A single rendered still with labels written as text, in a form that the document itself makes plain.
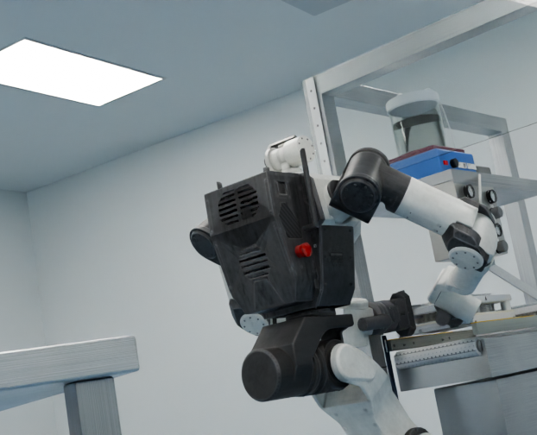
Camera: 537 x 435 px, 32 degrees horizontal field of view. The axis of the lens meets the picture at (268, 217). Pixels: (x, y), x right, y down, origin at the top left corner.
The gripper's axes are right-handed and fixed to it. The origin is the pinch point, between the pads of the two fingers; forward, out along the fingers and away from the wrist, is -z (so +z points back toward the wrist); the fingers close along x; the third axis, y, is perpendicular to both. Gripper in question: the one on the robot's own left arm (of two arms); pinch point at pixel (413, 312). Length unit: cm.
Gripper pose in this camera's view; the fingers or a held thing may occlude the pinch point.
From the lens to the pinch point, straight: 264.3
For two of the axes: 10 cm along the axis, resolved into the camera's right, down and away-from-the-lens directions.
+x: 1.9, 9.7, -1.6
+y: 6.4, -2.5, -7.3
